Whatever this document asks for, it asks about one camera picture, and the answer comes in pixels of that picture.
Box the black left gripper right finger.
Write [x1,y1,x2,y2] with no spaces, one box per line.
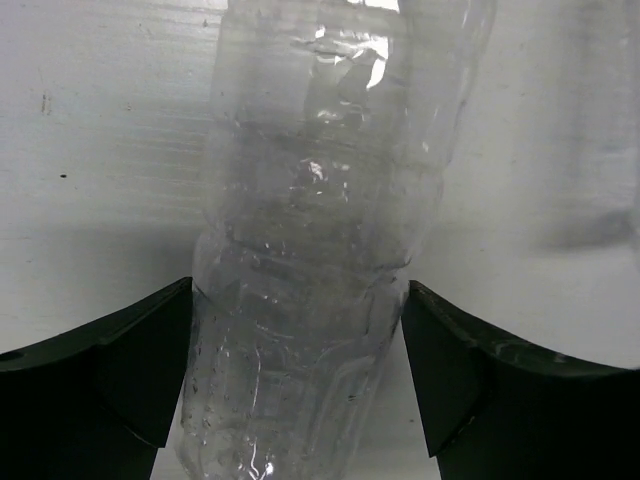
[401,282,639,480]

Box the clear bottle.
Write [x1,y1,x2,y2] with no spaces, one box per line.
[177,1,496,479]

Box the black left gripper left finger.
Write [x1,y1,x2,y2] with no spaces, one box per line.
[1,278,192,479]

